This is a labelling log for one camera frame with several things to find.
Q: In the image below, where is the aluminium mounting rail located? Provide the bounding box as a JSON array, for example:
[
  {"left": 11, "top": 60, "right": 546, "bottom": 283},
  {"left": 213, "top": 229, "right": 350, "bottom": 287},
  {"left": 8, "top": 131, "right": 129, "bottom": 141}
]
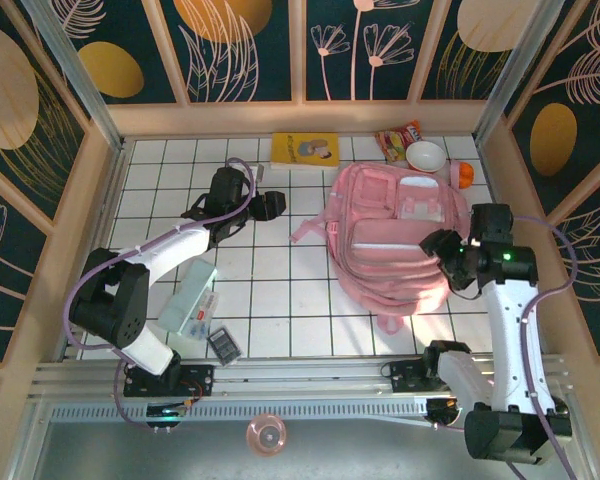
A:
[{"left": 29, "top": 354, "right": 576, "bottom": 401}]

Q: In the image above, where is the stationery card pack red label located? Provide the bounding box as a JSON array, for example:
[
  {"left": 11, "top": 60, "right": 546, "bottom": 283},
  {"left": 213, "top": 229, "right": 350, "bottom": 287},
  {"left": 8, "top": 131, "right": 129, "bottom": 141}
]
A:
[{"left": 182, "top": 289, "right": 221, "bottom": 341}]

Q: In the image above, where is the yellow book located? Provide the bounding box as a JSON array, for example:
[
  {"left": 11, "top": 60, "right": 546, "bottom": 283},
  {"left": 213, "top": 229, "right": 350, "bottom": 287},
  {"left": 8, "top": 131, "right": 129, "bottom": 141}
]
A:
[{"left": 270, "top": 132, "right": 342, "bottom": 171}]

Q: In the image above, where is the slotted grey cable duct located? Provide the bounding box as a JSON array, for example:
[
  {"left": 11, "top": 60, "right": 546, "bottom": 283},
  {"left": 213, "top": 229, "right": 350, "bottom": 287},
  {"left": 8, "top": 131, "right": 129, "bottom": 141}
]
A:
[{"left": 49, "top": 397, "right": 431, "bottom": 426}]

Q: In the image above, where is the panel with thin yellow lines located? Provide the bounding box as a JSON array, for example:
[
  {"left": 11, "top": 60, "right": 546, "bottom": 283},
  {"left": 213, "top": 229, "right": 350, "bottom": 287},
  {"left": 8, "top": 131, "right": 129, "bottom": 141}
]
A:
[{"left": 0, "top": 17, "right": 91, "bottom": 236}]

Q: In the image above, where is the small orange round toy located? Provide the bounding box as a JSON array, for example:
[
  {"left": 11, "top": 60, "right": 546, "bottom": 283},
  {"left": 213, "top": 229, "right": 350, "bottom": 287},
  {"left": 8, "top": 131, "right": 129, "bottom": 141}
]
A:
[{"left": 449, "top": 159, "right": 476, "bottom": 191}]

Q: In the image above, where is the white and orange bowl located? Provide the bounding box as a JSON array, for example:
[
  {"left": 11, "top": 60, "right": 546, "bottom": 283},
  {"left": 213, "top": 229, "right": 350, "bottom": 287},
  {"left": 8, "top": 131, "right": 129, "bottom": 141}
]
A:
[{"left": 404, "top": 140, "right": 446, "bottom": 174}]

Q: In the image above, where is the colourful snack packet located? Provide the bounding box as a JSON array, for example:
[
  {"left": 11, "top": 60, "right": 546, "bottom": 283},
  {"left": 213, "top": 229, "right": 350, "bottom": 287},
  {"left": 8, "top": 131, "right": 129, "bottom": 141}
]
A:
[{"left": 374, "top": 119, "right": 424, "bottom": 164}]

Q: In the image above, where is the panel with feather leaf outlines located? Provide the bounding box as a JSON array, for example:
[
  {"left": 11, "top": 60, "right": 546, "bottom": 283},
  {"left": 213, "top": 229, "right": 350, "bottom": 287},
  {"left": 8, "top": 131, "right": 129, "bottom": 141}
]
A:
[{"left": 547, "top": 184, "right": 600, "bottom": 359}]

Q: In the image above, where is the grey metal sheet panel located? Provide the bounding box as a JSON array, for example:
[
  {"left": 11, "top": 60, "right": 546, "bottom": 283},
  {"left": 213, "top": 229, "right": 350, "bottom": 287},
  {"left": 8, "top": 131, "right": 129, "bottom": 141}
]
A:
[{"left": 34, "top": 419, "right": 586, "bottom": 480}]

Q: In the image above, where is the translucent pale green pencil box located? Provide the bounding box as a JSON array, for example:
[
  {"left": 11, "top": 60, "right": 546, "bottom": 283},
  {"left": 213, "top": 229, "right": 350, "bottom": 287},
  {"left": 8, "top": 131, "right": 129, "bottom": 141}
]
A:
[{"left": 157, "top": 259, "right": 219, "bottom": 334}]

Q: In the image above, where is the aluminium corner post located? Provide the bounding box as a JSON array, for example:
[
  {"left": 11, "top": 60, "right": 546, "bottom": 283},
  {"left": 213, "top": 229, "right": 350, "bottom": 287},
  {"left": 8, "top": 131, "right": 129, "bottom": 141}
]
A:
[
  {"left": 22, "top": 0, "right": 126, "bottom": 151},
  {"left": 474, "top": 0, "right": 561, "bottom": 144}
]

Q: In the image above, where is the pink transparent round spool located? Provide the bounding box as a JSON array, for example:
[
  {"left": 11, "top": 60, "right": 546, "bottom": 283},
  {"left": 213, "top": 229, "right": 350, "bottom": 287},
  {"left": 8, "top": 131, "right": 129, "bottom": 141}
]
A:
[{"left": 245, "top": 413, "right": 287, "bottom": 457}]

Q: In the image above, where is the aluminium side rail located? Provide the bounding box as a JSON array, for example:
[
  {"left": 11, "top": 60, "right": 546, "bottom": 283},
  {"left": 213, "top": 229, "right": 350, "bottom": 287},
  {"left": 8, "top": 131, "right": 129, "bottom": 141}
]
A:
[{"left": 62, "top": 139, "right": 131, "bottom": 361}]

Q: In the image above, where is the pink school backpack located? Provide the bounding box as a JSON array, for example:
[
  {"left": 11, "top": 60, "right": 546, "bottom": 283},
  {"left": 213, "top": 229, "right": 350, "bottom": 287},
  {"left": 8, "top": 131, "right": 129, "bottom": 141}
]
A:
[{"left": 289, "top": 162, "right": 474, "bottom": 335}]

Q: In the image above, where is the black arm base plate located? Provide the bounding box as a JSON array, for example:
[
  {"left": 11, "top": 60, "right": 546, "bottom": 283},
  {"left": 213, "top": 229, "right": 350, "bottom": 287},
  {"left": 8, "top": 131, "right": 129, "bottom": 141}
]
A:
[
  {"left": 123, "top": 363, "right": 216, "bottom": 399},
  {"left": 379, "top": 357, "right": 434, "bottom": 396}
]

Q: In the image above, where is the panel with yellow oval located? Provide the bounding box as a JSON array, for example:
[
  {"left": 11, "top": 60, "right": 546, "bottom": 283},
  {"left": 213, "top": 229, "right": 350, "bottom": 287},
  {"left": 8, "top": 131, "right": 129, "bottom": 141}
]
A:
[{"left": 64, "top": 0, "right": 190, "bottom": 107}]

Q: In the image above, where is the panel with single pale flower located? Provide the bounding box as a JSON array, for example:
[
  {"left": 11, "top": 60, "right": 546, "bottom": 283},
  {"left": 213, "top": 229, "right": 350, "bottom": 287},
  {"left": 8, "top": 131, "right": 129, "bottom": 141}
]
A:
[{"left": 0, "top": 152, "right": 56, "bottom": 364}]

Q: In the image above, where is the panel with pale flower outlines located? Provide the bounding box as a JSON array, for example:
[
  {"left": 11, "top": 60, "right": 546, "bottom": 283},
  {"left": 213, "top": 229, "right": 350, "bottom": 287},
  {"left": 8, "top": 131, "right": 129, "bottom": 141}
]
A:
[{"left": 288, "top": 0, "right": 434, "bottom": 106}]

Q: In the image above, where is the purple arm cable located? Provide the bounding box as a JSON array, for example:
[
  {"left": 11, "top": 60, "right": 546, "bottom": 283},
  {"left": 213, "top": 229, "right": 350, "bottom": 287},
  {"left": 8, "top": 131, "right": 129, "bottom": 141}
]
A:
[
  {"left": 64, "top": 157, "right": 259, "bottom": 431},
  {"left": 432, "top": 214, "right": 581, "bottom": 480}
]

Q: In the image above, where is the small circuit board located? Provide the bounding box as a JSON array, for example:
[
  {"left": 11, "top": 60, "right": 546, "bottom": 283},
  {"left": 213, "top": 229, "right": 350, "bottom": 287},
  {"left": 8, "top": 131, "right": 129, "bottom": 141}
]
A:
[
  {"left": 426, "top": 397, "right": 464, "bottom": 426},
  {"left": 144, "top": 404, "right": 189, "bottom": 426}
]

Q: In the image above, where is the black calculator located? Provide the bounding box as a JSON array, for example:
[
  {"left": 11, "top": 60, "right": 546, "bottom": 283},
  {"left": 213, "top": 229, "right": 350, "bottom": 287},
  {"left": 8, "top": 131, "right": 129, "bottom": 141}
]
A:
[{"left": 206, "top": 325, "right": 244, "bottom": 365}]

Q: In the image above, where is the panel with oval and feathers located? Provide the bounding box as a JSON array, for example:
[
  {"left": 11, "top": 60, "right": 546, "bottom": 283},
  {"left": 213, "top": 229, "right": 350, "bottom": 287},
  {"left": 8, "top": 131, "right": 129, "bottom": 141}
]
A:
[{"left": 502, "top": 0, "right": 600, "bottom": 221}]

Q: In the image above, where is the panel with large pale disc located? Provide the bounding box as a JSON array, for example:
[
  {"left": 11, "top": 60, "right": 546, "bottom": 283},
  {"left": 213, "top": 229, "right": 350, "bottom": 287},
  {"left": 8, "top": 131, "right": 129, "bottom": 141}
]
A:
[{"left": 417, "top": 0, "right": 549, "bottom": 104}]

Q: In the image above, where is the panel with pale leaf outlines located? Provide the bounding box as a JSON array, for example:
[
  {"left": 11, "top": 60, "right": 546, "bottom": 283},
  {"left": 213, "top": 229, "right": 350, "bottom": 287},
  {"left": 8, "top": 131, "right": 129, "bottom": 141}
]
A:
[{"left": 147, "top": 0, "right": 300, "bottom": 107}]

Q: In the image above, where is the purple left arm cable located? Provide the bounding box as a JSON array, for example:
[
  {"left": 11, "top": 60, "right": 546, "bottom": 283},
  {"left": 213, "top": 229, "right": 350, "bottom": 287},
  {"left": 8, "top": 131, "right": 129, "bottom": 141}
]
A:
[{"left": 64, "top": 157, "right": 259, "bottom": 431}]

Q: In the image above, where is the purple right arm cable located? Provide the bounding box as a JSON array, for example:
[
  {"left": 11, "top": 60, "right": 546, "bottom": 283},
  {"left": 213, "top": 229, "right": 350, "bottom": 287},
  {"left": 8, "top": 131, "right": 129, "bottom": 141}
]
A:
[{"left": 432, "top": 214, "right": 581, "bottom": 480}]

